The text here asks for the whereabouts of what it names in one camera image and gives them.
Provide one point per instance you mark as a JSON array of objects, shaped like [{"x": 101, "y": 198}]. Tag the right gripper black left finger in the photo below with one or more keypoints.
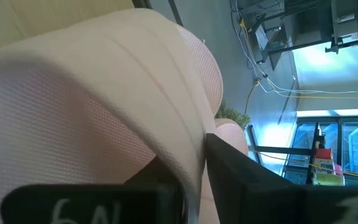
[{"x": 89, "y": 205}]

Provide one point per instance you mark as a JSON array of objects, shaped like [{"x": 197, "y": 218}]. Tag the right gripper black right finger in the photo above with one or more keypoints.
[{"x": 259, "y": 199}]

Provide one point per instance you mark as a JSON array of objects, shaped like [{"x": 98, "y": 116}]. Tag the pink slide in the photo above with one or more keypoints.
[
  {"x": 104, "y": 77},
  {"x": 232, "y": 135}
]

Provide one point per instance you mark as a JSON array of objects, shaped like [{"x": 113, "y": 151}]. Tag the yellow box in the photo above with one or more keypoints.
[{"x": 328, "y": 180}]

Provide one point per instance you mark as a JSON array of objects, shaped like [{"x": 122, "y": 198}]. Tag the red box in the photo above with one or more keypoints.
[{"x": 323, "y": 154}]

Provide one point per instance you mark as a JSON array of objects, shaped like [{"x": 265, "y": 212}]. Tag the green succulent plant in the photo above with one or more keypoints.
[{"x": 233, "y": 116}]

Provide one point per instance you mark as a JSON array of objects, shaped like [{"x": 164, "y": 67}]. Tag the black workbench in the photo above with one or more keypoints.
[{"x": 306, "y": 31}]

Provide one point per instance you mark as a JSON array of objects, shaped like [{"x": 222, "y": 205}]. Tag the black table frame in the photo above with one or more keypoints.
[{"x": 278, "y": 150}]

